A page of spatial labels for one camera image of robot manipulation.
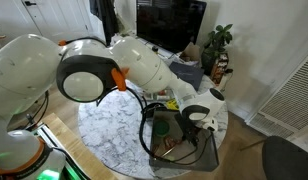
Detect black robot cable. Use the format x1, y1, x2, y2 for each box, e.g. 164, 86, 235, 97
95, 84, 215, 167

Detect yellow thank you bag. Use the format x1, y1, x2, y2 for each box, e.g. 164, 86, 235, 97
166, 98, 180, 111

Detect brown cardboard piece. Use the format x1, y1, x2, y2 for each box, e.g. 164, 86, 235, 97
179, 41, 202, 63

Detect red sachet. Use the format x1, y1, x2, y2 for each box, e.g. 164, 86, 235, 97
162, 136, 183, 150
152, 146, 166, 158

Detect dark hanging clothes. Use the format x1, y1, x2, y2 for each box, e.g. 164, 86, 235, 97
88, 0, 120, 46

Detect white wall vent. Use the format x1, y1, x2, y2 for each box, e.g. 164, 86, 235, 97
247, 49, 308, 139

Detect green potted plant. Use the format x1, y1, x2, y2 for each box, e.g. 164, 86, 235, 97
201, 23, 234, 76

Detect black television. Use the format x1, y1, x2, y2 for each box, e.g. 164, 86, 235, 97
136, 0, 208, 54

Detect blue cardboard shoe box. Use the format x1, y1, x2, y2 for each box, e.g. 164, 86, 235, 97
148, 108, 220, 173

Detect black floor cable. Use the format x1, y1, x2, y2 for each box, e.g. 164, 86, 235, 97
23, 89, 50, 131

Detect white door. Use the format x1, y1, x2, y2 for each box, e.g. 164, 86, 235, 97
13, 0, 95, 43

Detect metal robot stand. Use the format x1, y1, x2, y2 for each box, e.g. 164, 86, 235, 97
30, 123, 92, 180

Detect dark fabric chair back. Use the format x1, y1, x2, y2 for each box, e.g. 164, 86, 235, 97
168, 61, 205, 92

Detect orange printed box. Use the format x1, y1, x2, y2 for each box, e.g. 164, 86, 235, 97
210, 53, 230, 85

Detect green round lid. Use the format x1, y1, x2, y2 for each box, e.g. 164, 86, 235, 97
153, 119, 171, 137

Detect dark round chair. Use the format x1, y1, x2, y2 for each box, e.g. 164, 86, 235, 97
261, 135, 308, 180

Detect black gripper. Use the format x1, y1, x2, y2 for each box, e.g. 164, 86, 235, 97
180, 114, 200, 148

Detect wooden platform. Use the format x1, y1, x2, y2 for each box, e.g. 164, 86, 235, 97
42, 112, 112, 180

